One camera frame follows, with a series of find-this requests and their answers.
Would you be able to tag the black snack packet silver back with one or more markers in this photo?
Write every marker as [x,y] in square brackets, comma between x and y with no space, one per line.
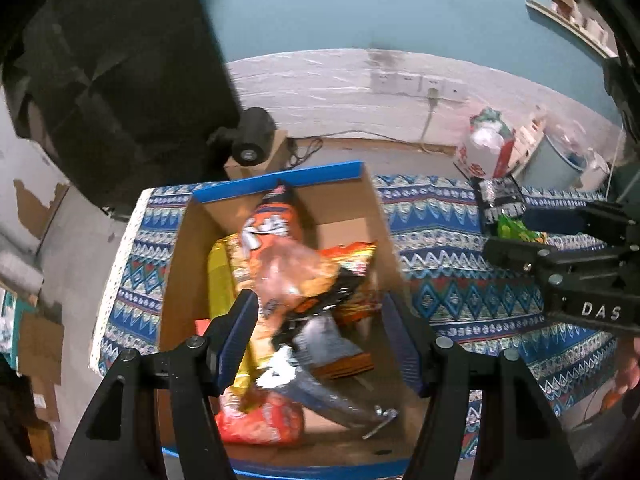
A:
[315,330]

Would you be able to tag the black cylindrical device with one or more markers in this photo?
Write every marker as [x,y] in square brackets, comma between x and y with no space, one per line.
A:
[250,135]

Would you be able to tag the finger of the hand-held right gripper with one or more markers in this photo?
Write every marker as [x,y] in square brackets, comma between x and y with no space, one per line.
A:
[550,221]
[515,252]

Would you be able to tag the green snack packet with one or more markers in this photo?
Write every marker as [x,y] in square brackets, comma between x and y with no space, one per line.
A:
[515,230]

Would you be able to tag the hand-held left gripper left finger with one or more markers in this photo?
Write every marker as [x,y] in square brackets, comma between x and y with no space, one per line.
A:
[240,332]

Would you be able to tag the brown cardboard pieces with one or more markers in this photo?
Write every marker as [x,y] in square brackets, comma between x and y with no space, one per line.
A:
[35,350]

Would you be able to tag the wall shelf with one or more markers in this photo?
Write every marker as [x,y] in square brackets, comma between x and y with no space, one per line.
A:
[575,15]

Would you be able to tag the orange snack packet clear window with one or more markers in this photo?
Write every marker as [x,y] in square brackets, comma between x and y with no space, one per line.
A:
[272,230]

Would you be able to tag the yellow snack packet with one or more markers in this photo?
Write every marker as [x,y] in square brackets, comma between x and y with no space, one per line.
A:
[220,280]

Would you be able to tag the large black panel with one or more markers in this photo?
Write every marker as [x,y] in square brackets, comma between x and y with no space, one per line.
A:
[110,75]

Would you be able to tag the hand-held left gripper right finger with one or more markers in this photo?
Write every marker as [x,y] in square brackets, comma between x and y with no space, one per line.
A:
[400,342]

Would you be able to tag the orange black snack bag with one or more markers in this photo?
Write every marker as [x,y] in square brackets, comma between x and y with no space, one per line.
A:
[352,270]

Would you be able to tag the white wall socket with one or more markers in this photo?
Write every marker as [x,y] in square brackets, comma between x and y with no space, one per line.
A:
[420,85]

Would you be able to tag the cardboard box blue outside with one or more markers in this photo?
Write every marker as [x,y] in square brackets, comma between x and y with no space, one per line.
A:
[340,210]

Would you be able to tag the teal bucket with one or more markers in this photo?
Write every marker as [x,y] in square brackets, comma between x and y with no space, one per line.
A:
[555,165]

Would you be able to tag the orange red snack packet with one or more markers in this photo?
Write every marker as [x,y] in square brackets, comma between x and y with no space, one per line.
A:
[260,420]

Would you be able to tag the red white shopping bag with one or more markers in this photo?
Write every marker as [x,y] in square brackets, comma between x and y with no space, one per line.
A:
[485,150]

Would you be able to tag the patterned blue tablecloth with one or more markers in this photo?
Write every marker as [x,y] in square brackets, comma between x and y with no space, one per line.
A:
[450,270]

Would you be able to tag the black white printed snack packet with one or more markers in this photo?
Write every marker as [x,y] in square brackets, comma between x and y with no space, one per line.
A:
[497,197]

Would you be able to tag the white carton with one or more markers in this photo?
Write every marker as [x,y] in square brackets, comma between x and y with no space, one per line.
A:
[531,132]

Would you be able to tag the person's right hand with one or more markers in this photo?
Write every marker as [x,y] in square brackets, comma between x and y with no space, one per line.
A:
[631,367]

